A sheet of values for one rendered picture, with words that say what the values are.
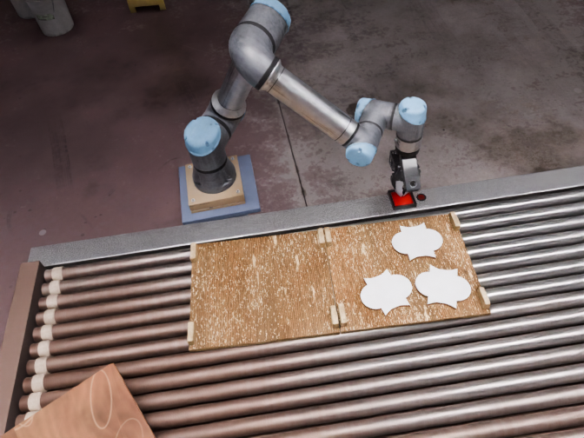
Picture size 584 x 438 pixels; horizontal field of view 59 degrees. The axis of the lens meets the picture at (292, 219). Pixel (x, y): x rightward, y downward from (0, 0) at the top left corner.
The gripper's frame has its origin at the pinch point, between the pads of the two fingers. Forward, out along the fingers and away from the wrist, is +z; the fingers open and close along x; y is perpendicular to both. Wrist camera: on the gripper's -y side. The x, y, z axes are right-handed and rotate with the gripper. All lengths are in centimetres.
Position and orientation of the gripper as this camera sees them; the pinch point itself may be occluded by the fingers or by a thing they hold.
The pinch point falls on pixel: (402, 195)
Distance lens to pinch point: 169.4
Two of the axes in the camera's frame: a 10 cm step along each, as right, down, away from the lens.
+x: -9.9, 1.5, -0.3
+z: 0.7, 6.2, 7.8
